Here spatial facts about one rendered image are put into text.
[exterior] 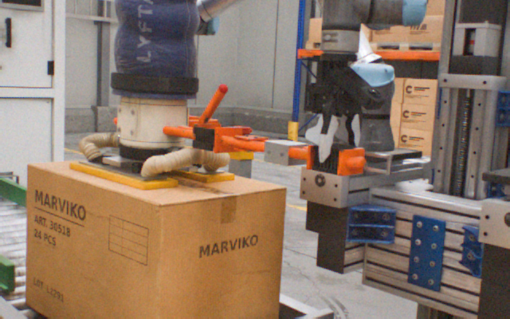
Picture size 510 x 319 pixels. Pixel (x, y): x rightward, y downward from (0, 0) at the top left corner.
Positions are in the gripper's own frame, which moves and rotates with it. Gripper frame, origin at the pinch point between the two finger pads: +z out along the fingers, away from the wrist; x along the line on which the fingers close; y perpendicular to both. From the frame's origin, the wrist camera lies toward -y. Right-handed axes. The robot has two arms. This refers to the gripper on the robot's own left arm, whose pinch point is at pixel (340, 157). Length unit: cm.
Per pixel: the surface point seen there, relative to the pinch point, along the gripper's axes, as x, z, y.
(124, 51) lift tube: 11, -19, 59
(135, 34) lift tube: 9, -23, 57
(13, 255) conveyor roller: 2, 53, 137
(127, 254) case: 20, 26, 42
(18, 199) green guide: -32, 49, 204
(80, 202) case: 20, 18, 62
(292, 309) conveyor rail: -29, 48, 34
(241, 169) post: -50, 17, 77
